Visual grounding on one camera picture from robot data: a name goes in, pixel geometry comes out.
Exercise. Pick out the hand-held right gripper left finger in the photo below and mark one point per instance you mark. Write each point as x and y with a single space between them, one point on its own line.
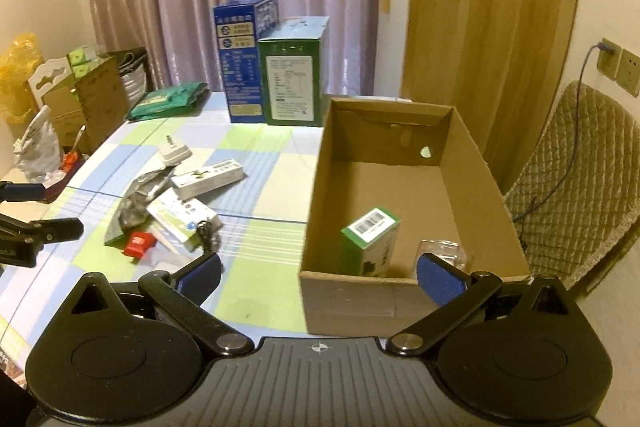
201 278

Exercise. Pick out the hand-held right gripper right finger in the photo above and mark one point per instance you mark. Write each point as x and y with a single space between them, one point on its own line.
440 282

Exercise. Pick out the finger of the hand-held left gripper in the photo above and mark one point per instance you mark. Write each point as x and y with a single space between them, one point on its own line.
25 192
55 229

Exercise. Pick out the white green medicine box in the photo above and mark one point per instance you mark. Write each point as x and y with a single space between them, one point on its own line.
175 212

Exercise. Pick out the silver foil bag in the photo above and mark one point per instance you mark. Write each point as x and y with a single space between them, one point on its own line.
132 207

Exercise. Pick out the checkered tablecloth desktop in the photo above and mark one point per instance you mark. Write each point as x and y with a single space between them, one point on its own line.
260 177

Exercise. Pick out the clear plastic packet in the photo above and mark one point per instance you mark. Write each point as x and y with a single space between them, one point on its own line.
450 254

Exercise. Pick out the small black clip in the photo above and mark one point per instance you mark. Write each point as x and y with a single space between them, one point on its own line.
204 234

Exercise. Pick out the crumpled white plastic bag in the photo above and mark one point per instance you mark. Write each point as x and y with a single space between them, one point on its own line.
37 147

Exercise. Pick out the white stick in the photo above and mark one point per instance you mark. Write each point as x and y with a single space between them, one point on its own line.
164 241

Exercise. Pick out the small red object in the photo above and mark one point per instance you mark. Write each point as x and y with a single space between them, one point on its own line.
139 245

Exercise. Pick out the green white barcode box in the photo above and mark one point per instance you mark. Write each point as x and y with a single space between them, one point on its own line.
372 239

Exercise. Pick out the white leaf print medicine box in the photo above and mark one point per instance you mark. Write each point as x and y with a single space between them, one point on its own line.
207 177

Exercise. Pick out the brown storage cardboard box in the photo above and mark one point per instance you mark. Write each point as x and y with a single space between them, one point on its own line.
95 107

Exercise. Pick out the yellow plastic bag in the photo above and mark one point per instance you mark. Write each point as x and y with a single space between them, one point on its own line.
17 72

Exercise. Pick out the white charger plug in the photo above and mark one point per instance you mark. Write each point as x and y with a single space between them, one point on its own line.
174 152

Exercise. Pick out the small green white boxes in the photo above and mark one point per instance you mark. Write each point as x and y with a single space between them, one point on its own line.
82 59

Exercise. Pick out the striped shopping bag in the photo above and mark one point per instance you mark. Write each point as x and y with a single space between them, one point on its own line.
132 74

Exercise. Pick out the green plastic packets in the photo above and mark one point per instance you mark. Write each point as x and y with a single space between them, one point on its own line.
167 99

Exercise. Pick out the chair with quilted cover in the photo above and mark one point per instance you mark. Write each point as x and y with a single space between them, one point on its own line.
575 177

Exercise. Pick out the tall green carton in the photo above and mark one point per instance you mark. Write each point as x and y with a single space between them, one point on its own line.
292 77

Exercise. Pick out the tall blue carton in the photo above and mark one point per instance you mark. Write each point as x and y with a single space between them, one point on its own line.
242 52

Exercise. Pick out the brown curtain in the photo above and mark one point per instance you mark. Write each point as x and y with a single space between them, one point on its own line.
480 17

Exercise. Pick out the beige wall socket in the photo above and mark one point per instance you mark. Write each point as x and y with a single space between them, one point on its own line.
620 64

